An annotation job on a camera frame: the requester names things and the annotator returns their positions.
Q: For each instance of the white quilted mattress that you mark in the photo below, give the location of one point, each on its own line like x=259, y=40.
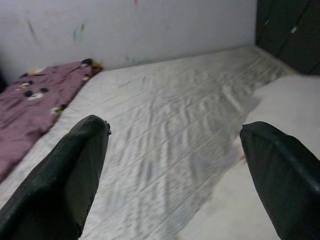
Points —
x=162, y=120

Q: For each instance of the purple cartoon print blanket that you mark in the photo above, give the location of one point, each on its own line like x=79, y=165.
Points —
x=32, y=105

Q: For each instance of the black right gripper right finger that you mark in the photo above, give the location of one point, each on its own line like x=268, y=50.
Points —
x=287, y=185

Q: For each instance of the dark tufted headboard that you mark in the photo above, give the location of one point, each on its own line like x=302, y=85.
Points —
x=290, y=32

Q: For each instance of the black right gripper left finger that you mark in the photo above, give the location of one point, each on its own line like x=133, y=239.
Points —
x=55, y=185

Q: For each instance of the white pillow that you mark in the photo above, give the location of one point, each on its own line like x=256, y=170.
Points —
x=282, y=105

